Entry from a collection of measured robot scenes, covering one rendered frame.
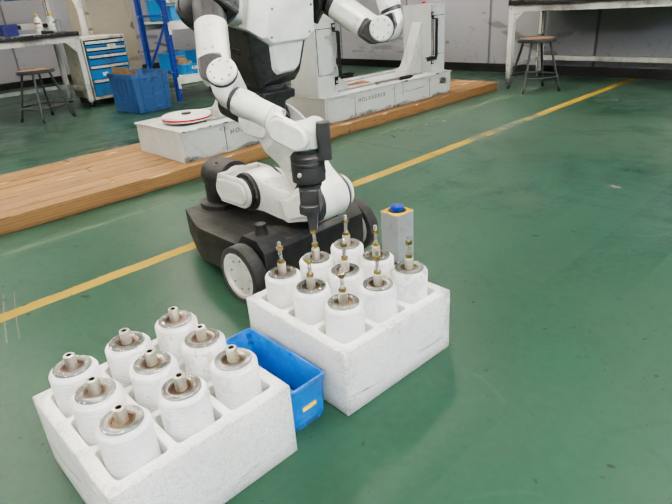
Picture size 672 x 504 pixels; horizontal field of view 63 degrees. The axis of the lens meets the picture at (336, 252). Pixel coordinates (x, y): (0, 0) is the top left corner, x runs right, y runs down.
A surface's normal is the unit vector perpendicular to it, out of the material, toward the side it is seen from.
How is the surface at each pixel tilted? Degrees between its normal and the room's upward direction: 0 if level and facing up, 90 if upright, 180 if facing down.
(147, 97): 92
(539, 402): 0
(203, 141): 90
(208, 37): 50
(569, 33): 90
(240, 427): 90
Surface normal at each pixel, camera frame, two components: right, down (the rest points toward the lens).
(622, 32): -0.71, 0.34
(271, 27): 0.77, 0.40
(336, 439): -0.07, -0.91
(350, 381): 0.68, 0.27
